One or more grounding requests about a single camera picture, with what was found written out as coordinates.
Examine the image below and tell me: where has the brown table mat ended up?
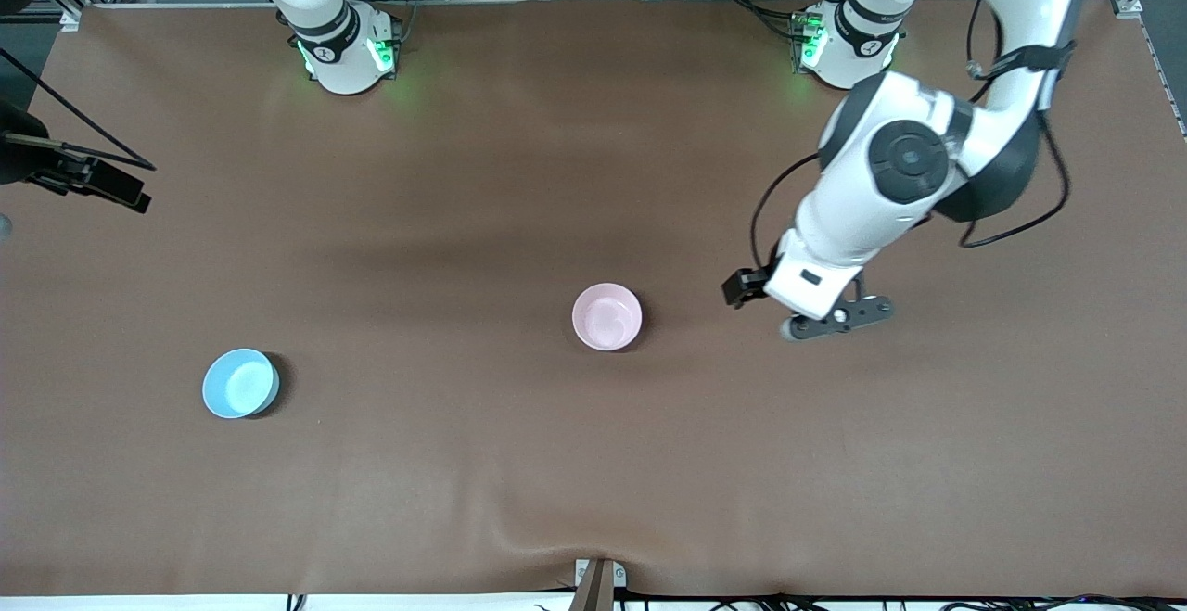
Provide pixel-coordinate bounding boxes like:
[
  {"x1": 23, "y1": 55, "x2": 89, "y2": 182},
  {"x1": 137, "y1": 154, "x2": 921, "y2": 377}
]
[{"x1": 0, "y1": 0, "x2": 1187, "y2": 598}]

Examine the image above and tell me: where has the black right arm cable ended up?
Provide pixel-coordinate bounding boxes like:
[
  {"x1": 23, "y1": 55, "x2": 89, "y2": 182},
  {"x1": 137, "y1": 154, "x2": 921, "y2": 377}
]
[{"x1": 0, "y1": 47, "x2": 157, "y2": 172}]

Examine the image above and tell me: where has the pink bowl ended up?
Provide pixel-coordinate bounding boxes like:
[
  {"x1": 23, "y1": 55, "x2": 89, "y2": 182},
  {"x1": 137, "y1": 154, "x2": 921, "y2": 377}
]
[{"x1": 572, "y1": 283, "x2": 644, "y2": 352}]

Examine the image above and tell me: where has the blue bowl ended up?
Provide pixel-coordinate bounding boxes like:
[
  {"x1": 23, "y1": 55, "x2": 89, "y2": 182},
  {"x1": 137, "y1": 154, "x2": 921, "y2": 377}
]
[{"x1": 202, "y1": 349, "x2": 280, "y2": 420}]

